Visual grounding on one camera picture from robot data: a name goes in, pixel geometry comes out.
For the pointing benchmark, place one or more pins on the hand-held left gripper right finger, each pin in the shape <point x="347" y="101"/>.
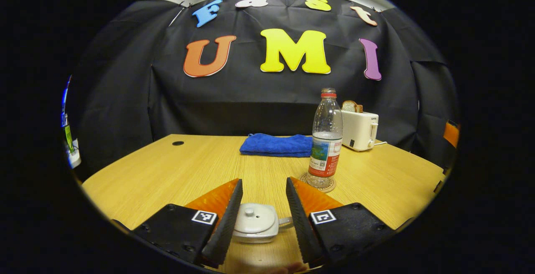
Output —
<point x="299" y="224"/>

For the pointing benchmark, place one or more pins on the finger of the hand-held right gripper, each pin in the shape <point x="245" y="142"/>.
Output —
<point x="451" y="134"/>

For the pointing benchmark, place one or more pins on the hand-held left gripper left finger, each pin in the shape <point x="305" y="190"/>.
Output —
<point x="228" y="224"/>

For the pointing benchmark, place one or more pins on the white teacup lid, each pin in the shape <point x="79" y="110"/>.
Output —
<point x="255" y="219"/>

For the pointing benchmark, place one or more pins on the white floral teacup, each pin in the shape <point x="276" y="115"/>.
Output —
<point x="255" y="237"/>

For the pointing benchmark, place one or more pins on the round beige coaster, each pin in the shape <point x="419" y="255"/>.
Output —
<point x="330" y="189"/>

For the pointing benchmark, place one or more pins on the clear plastic water bottle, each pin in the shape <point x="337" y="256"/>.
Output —
<point x="326" y="140"/>

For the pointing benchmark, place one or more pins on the green bottle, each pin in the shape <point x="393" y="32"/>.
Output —
<point x="68" y="136"/>

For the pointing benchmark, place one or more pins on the blue folded towel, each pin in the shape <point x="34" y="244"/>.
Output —
<point x="276" y="144"/>

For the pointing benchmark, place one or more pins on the white toaster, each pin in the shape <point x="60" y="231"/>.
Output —
<point x="359" y="130"/>

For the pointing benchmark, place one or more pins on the toasted bread slice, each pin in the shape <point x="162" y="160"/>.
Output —
<point x="350" y="107"/>

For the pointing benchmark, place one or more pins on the black backdrop cloth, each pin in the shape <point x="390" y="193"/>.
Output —
<point x="250" y="98"/>

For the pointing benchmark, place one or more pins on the white container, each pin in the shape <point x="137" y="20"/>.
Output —
<point x="75" y="159"/>

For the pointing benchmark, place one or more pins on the computer monitor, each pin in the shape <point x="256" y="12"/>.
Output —
<point x="65" y="96"/>

